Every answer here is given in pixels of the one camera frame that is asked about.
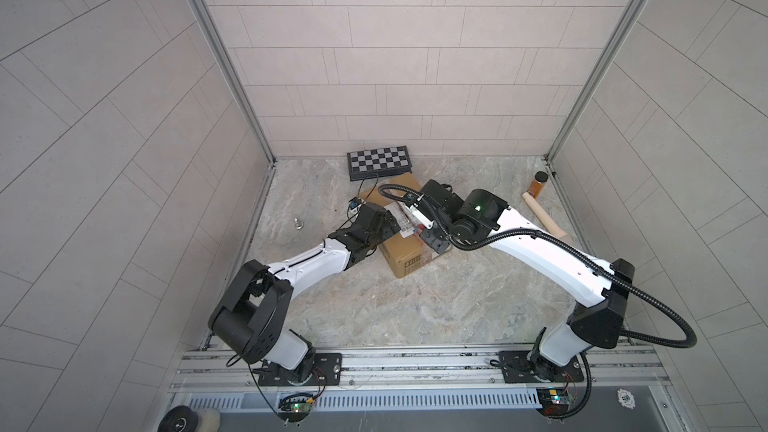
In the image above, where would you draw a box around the brown cardboard express box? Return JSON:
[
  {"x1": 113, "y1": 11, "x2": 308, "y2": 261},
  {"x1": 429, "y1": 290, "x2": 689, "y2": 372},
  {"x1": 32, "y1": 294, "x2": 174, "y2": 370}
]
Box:
[{"x1": 359, "y1": 185, "x2": 439, "y2": 279}]

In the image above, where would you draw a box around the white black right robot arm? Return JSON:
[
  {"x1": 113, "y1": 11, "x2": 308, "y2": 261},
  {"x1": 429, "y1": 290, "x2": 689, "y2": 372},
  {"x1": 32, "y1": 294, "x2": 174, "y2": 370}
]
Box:
[{"x1": 407, "y1": 180, "x2": 634, "y2": 381}]

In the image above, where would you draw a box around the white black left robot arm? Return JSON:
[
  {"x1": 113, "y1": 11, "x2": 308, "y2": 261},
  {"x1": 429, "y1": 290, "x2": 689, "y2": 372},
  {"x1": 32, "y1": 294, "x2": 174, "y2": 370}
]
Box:
[{"x1": 208, "y1": 203, "x2": 400, "y2": 383}]

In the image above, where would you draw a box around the black white chessboard case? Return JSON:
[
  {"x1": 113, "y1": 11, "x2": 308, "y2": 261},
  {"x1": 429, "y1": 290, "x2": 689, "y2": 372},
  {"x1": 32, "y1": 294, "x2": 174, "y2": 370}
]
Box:
[{"x1": 347, "y1": 146, "x2": 412, "y2": 182}]

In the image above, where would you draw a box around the wooden rolling pin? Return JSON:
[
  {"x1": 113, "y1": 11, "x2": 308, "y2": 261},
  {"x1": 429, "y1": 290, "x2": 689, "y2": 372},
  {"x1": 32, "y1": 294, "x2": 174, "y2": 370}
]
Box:
[{"x1": 522, "y1": 192, "x2": 573, "y2": 245}]

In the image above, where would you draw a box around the brown spice jar black lid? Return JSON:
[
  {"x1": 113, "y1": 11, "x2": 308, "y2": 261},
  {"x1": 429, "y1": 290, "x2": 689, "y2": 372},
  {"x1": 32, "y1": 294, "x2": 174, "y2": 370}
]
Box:
[{"x1": 527, "y1": 171, "x2": 549, "y2": 199}]

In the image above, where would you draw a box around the left green circuit board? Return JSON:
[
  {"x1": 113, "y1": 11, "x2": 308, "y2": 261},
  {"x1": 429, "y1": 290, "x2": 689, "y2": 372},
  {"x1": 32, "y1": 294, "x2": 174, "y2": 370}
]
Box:
[{"x1": 278, "y1": 393, "x2": 316, "y2": 414}]

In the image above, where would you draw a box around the green circuit board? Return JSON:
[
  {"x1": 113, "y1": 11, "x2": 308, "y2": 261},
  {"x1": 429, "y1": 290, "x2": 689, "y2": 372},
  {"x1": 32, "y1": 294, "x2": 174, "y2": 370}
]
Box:
[
  {"x1": 278, "y1": 393, "x2": 316, "y2": 414},
  {"x1": 536, "y1": 388, "x2": 572, "y2": 417}
]

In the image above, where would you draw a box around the right green circuit board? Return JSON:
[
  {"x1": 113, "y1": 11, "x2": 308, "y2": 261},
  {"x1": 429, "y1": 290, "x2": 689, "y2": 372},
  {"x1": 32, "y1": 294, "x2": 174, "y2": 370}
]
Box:
[{"x1": 536, "y1": 388, "x2": 572, "y2": 417}]

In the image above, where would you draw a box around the white round sticker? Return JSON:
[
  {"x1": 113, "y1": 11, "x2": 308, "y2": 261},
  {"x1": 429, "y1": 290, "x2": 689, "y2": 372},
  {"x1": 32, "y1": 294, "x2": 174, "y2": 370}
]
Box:
[{"x1": 617, "y1": 388, "x2": 636, "y2": 410}]

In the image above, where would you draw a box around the black wheel roller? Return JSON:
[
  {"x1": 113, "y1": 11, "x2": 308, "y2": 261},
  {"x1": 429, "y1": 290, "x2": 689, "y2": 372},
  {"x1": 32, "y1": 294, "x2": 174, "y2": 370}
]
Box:
[{"x1": 156, "y1": 405, "x2": 201, "y2": 432}]

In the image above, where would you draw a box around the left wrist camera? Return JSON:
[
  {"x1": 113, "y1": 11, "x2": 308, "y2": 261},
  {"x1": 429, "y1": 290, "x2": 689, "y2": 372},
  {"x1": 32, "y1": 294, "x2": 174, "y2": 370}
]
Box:
[{"x1": 348, "y1": 198, "x2": 364, "y2": 214}]

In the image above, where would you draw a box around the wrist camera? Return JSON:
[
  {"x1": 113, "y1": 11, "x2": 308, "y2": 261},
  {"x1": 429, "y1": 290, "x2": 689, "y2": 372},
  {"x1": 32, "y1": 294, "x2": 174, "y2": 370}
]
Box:
[
  {"x1": 348, "y1": 198, "x2": 364, "y2": 214},
  {"x1": 405, "y1": 201, "x2": 434, "y2": 229}
]

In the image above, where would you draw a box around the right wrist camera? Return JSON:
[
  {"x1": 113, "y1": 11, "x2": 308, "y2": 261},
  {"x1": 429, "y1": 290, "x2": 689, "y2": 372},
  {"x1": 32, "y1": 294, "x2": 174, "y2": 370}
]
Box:
[{"x1": 405, "y1": 201, "x2": 434, "y2": 229}]

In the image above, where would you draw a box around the black corrugated cable conduit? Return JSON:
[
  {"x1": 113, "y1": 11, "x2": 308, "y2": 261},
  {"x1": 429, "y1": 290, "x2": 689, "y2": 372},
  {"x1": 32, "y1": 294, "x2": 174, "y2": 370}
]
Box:
[{"x1": 377, "y1": 183, "x2": 698, "y2": 349}]

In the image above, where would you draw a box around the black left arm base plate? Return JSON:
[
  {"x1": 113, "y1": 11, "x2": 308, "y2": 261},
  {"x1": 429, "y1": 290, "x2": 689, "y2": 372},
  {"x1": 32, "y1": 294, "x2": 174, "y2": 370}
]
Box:
[{"x1": 257, "y1": 352, "x2": 343, "y2": 387}]

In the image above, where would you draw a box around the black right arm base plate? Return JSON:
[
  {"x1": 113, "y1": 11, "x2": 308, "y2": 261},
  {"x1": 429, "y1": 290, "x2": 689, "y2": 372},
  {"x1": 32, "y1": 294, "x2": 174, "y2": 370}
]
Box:
[{"x1": 492, "y1": 350, "x2": 585, "y2": 384}]

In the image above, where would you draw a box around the aluminium mounting rail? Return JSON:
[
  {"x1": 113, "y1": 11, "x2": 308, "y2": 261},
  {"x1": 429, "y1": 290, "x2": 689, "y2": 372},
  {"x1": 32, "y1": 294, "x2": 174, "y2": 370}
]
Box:
[{"x1": 169, "y1": 343, "x2": 670, "y2": 394}]

